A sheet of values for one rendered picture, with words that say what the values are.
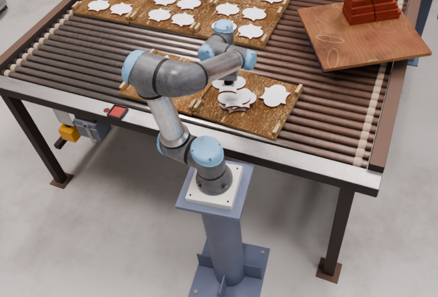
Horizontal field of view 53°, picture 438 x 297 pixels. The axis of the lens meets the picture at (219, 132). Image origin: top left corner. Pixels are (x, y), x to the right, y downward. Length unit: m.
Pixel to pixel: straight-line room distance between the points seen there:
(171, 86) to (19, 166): 2.28
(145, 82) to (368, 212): 1.85
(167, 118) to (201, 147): 0.18
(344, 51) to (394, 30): 0.29
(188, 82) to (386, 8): 1.31
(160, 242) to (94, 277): 0.42
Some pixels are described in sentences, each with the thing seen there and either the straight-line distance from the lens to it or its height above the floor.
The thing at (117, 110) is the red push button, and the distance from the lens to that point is 2.13.
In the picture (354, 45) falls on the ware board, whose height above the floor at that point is 1.04.
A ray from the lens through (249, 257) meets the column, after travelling 2.60.
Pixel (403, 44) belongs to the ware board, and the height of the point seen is 1.04.
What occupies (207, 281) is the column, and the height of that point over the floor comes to 0.01.
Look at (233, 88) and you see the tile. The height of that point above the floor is 1.07.
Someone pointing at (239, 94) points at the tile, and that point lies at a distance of 2.00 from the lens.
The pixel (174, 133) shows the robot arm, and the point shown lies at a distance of 1.59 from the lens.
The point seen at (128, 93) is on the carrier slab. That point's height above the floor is 0.94.
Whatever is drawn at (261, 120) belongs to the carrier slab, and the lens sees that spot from 1.95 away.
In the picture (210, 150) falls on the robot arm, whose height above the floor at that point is 1.13.
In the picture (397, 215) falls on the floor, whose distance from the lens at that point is 2.86.
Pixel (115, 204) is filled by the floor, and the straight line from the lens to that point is 2.95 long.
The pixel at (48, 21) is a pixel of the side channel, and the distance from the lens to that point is 2.89.
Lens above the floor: 2.36
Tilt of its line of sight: 48 degrees down
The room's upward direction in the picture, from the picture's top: 8 degrees counter-clockwise
